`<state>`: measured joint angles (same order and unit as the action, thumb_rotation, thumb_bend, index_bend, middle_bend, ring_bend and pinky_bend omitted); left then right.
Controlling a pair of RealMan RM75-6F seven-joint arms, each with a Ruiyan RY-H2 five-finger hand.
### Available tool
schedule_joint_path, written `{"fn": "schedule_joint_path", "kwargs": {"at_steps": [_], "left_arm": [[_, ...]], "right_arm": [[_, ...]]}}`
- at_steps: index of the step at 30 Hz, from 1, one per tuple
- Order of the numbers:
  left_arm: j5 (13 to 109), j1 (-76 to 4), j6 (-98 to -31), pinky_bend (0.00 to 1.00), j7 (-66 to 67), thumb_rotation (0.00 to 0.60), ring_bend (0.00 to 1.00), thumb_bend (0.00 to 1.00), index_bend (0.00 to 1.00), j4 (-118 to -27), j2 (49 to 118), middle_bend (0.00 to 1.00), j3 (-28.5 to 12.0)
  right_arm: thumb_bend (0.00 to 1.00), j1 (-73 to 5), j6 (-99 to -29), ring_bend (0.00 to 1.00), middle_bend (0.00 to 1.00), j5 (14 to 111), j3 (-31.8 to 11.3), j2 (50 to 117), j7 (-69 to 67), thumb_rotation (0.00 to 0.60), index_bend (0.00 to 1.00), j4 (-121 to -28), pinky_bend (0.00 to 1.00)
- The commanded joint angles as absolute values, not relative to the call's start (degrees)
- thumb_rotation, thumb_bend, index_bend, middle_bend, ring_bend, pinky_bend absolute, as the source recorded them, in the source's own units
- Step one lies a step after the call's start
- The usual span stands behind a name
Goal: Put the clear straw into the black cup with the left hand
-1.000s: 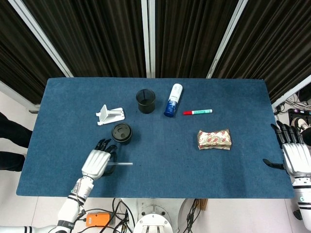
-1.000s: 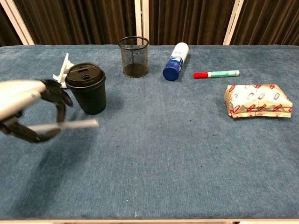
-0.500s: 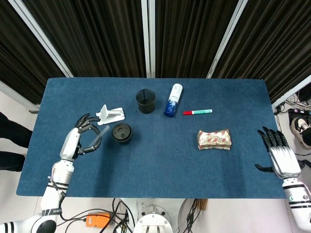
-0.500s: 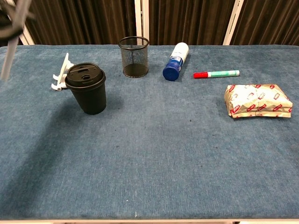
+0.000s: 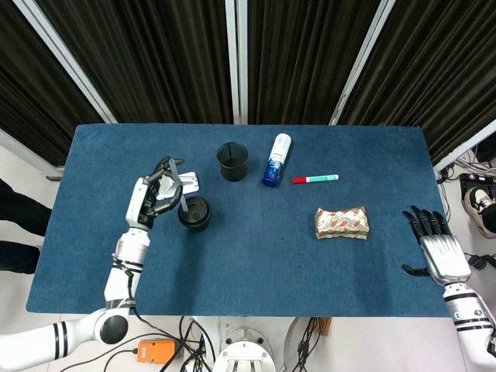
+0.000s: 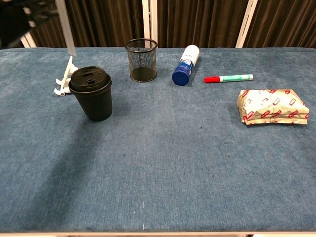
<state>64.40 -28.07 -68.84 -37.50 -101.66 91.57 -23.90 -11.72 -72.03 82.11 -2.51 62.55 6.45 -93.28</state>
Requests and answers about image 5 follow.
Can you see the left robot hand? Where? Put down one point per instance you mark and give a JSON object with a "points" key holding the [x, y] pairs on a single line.
{"points": [[145, 201]]}

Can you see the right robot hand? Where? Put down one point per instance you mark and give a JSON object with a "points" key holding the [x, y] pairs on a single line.
{"points": [[441, 255]]}

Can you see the transparent straw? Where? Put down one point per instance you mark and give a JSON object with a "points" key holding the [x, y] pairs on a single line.
{"points": [[178, 186]]}

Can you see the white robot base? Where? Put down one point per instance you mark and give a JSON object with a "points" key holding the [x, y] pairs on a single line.
{"points": [[244, 345]]}

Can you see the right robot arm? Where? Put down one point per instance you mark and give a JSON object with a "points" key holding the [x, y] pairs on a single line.
{"points": [[470, 321]]}

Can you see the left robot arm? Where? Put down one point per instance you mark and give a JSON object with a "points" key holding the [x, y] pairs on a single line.
{"points": [[97, 302]]}

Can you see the black lidded coffee cup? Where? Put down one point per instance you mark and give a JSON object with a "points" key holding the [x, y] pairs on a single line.
{"points": [[195, 215]]}

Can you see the white plastic phone stand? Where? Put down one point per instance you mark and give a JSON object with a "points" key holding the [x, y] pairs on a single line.
{"points": [[182, 183]]}

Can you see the black and white sneaker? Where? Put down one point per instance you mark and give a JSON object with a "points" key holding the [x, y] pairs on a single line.
{"points": [[479, 205]]}

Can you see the black mesh pen holder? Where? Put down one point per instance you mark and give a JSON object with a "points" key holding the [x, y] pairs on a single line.
{"points": [[232, 160]]}

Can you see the beige red printed snack package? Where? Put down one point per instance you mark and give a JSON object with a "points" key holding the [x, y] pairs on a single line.
{"points": [[342, 222]]}

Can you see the person in black trousers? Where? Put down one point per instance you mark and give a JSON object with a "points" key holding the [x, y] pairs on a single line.
{"points": [[19, 228]]}

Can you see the blue table cloth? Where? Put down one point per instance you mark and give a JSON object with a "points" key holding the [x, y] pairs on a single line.
{"points": [[271, 252]]}

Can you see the white and blue bottle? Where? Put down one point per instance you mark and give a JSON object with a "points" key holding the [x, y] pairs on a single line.
{"points": [[276, 160]]}

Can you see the red capped marker pen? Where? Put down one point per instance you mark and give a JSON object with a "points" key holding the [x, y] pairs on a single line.
{"points": [[315, 179]]}

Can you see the orange power box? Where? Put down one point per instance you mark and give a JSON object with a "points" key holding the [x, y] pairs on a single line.
{"points": [[155, 350]]}

